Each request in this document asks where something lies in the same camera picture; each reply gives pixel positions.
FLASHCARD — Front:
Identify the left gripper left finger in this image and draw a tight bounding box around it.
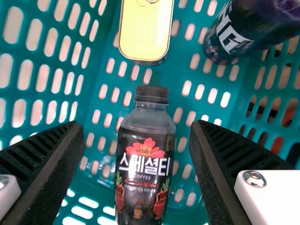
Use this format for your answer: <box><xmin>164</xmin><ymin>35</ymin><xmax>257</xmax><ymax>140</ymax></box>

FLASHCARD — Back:
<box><xmin>0</xmin><ymin>121</ymin><xmax>85</xmax><ymax>225</ymax></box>

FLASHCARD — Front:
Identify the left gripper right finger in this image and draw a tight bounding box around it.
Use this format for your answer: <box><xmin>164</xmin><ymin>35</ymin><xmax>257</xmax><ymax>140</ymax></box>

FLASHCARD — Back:
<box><xmin>188</xmin><ymin>120</ymin><xmax>300</xmax><ymax>225</ymax></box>

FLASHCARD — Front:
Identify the dark coffee bottle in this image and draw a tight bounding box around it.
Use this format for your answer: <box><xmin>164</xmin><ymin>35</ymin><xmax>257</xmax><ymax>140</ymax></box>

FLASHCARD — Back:
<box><xmin>114</xmin><ymin>85</ymin><xmax>177</xmax><ymax>225</ymax></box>

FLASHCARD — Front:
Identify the teal shopping basket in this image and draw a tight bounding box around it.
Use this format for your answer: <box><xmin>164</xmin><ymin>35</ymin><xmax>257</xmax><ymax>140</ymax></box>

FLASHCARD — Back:
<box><xmin>0</xmin><ymin>0</ymin><xmax>300</xmax><ymax>225</ymax></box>

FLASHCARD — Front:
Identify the dark can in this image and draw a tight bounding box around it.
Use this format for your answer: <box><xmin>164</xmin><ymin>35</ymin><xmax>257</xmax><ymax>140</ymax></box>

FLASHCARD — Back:
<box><xmin>204</xmin><ymin>0</ymin><xmax>300</xmax><ymax>66</ymax></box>

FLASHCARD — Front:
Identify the rectangular tin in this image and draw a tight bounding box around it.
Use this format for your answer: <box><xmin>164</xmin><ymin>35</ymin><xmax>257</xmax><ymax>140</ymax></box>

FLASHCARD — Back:
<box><xmin>118</xmin><ymin>0</ymin><xmax>175</xmax><ymax>66</ymax></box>

